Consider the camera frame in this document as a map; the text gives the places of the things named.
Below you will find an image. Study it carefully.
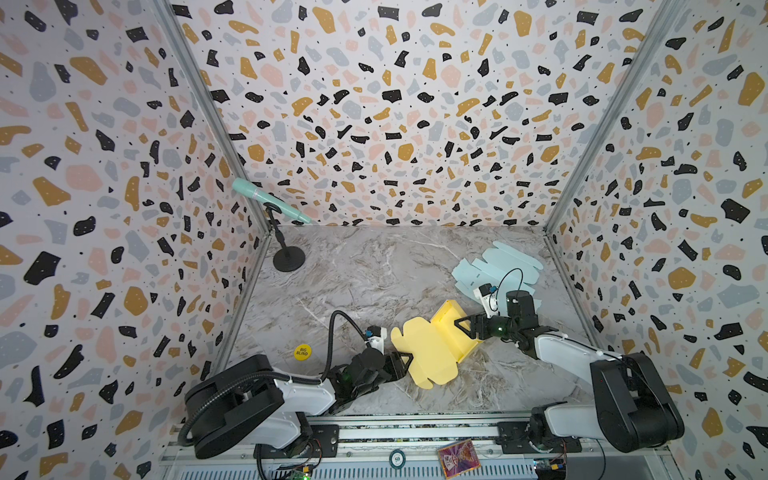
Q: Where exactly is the yellow paper box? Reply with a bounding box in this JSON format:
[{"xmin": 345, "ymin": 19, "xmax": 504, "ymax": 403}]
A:
[{"xmin": 390, "ymin": 300, "xmax": 481, "ymax": 390}]

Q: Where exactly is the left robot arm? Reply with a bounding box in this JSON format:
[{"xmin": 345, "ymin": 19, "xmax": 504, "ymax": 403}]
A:
[{"xmin": 177, "ymin": 346, "xmax": 414, "ymax": 459}]

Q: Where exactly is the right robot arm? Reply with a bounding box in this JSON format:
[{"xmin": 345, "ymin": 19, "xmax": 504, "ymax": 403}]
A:
[{"xmin": 454, "ymin": 285, "xmax": 685, "ymax": 453}]

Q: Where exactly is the light blue flat paper box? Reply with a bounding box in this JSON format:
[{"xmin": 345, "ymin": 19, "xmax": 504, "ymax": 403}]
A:
[{"xmin": 452, "ymin": 241, "xmax": 544, "ymax": 314}]

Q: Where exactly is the yellow round sticker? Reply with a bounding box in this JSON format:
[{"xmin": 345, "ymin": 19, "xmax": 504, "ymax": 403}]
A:
[{"xmin": 293, "ymin": 344, "xmax": 312, "ymax": 362}]

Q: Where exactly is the round teal sticker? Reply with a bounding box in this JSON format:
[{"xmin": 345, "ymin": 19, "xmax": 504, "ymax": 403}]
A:
[{"xmin": 389, "ymin": 449, "xmax": 406, "ymax": 470}]

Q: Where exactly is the colourful card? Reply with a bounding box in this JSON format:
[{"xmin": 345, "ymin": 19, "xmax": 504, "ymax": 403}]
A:
[{"xmin": 437, "ymin": 439, "xmax": 481, "ymax": 479}]

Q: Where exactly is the black microphone stand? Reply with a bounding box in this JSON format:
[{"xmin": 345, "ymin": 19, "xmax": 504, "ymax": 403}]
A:
[{"xmin": 264, "ymin": 203, "xmax": 306, "ymax": 273}]

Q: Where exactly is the mint green microphone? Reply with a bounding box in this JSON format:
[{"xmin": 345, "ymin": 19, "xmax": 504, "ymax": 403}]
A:
[{"xmin": 232, "ymin": 178, "xmax": 312, "ymax": 224}]

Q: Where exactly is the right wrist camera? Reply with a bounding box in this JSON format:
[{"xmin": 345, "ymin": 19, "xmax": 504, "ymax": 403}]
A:
[{"xmin": 473, "ymin": 283, "xmax": 499, "ymax": 317}]

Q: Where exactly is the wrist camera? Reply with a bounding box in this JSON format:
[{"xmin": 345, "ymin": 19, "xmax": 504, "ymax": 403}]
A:
[
  {"xmin": 365, "ymin": 326, "xmax": 388, "ymax": 353},
  {"xmin": 473, "ymin": 283, "xmax": 499, "ymax": 317}
]

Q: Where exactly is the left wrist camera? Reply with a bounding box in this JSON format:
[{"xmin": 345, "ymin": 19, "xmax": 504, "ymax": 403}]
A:
[{"xmin": 365, "ymin": 326, "xmax": 388, "ymax": 353}]

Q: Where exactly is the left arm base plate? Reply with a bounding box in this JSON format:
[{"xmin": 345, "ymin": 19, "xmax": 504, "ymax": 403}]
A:
[{"xmin": 261, "ymin": 424, "xmax": 340, "ymax": 459}]

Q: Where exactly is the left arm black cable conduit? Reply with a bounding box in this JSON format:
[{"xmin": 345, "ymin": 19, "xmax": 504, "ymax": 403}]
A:
[{"xmin": 176, "ymin": 310, "xmax": 370, "ymax": 448}]

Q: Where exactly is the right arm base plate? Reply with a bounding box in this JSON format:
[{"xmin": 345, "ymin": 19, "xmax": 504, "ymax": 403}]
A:
[{"xmin": 495, "ymin": 418, "xmax": 583, "ymax": 455}]

